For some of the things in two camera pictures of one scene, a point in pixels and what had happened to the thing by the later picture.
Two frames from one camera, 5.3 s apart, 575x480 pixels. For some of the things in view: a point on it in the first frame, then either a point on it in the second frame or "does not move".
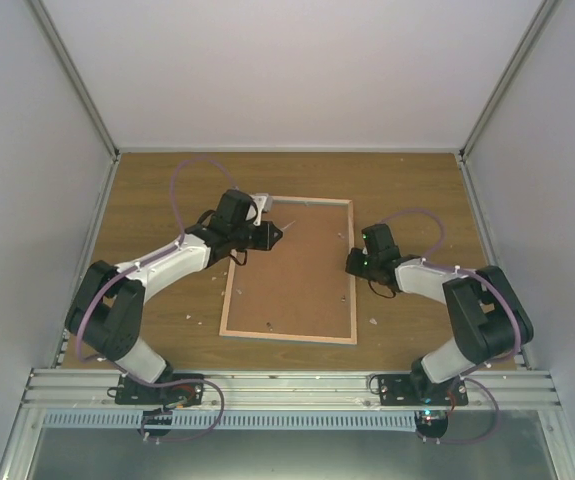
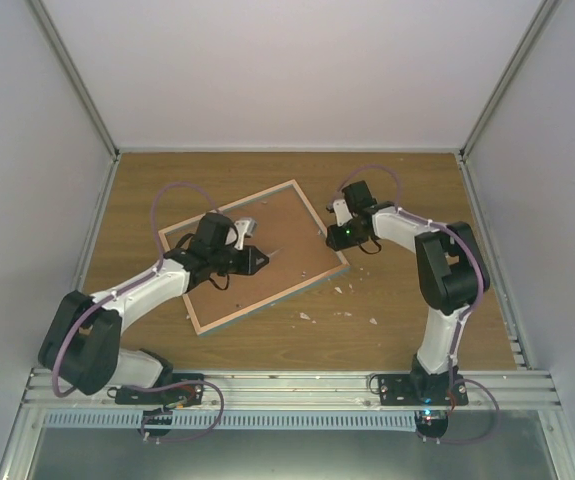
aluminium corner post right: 545,14 does not move
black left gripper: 267,240 to 249,267
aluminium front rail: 95,389 does not move
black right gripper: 352,266 to 338,243
